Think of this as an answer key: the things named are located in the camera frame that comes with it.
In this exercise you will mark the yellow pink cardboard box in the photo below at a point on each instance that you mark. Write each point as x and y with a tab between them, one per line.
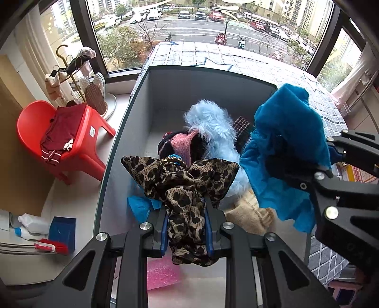
358	174

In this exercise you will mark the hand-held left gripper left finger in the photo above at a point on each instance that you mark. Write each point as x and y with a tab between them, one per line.
163	237

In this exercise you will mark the grey storage box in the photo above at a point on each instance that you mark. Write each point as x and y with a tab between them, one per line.
130	133

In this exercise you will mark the leopard print scrunchie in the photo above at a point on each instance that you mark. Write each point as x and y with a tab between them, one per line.
177	189

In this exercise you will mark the blue capped white bottle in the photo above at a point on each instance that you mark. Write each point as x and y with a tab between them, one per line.
26	234

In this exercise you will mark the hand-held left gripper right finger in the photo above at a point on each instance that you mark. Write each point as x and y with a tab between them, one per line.
208	237

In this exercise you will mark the pink cloth on rack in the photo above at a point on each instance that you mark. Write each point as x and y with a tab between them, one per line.
87	54

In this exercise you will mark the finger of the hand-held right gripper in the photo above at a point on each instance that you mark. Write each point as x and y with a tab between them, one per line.
358	151
296	179

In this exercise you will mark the light blue fluffy cloth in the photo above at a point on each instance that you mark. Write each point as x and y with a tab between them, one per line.
213	124

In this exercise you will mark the blue plush cloth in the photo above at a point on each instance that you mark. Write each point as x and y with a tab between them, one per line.
284	118

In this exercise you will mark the red plastic chair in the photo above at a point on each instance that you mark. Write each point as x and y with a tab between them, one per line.
29	124

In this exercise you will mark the white plastic bottle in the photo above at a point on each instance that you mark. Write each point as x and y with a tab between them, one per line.
34	222

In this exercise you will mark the grey checkered tablecloth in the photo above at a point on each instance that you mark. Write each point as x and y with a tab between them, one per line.
251	62

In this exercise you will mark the thin blue cloth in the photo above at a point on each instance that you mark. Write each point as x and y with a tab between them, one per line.
139	207

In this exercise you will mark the brown soled slipper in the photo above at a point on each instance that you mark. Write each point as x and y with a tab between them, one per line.
96	99

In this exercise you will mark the purple brown knit sock roll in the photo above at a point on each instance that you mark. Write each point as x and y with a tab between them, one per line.
241	130

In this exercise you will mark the white slipper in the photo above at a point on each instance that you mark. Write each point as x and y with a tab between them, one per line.
84	84
99	81

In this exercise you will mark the beige slipper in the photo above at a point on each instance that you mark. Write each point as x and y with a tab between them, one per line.
53	86

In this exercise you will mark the large pink sponge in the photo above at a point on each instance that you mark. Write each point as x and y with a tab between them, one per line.
160	275

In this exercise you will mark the beige knit sock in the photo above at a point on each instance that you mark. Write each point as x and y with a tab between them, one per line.
248	213

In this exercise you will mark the white curtain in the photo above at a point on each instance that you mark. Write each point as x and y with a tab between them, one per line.
355	77

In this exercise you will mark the red brush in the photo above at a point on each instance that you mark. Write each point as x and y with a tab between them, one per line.
50	245

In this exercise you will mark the pink stool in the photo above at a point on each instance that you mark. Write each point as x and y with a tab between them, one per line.
334	287

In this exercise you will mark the gold shoe rack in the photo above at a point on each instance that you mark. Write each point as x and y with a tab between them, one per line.
75	66

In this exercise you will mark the blue dustpan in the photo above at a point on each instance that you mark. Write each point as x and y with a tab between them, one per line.
62	234

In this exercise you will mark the pink red striped sock roll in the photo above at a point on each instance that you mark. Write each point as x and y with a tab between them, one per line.
182	142

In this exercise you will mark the dark red clothing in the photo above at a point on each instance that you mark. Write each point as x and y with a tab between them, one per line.
65	124

